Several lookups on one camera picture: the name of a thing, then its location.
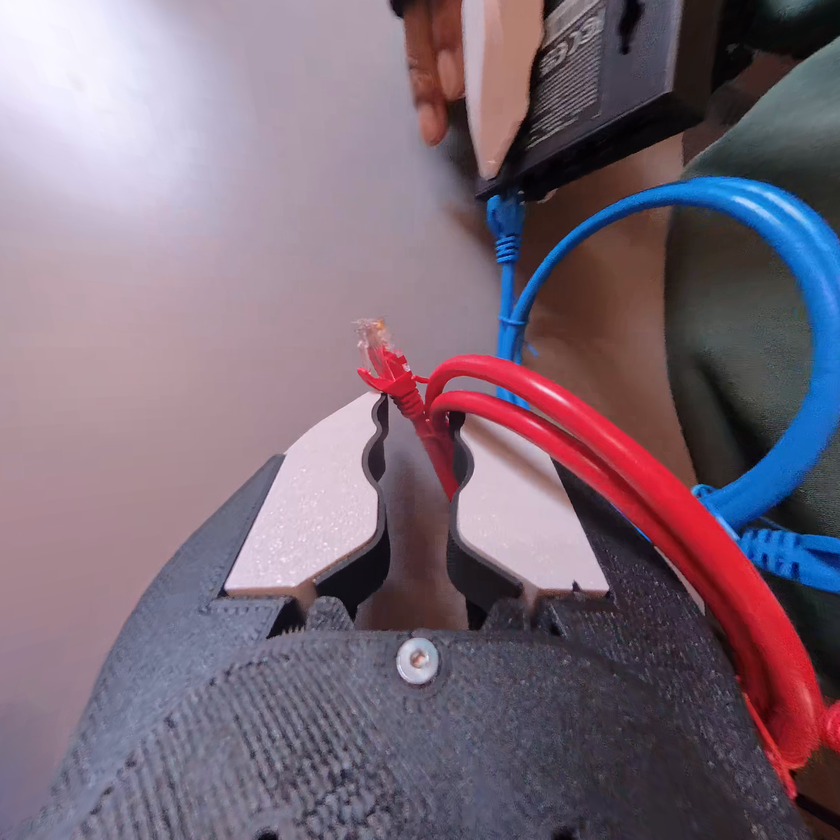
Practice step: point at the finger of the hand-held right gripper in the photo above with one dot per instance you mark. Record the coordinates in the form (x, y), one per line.
(502, 79)

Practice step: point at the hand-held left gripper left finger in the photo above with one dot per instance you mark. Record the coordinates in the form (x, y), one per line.
(315, 499)

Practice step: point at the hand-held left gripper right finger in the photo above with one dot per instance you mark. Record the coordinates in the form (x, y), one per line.
(525, 525)

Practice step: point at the black network switch box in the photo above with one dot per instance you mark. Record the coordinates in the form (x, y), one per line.
(623, 79)

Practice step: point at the person's right hand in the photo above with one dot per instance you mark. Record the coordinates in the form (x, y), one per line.
(433, 59)

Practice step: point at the person's green sweatshirt torso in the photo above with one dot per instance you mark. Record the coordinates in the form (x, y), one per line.
(735, 328)

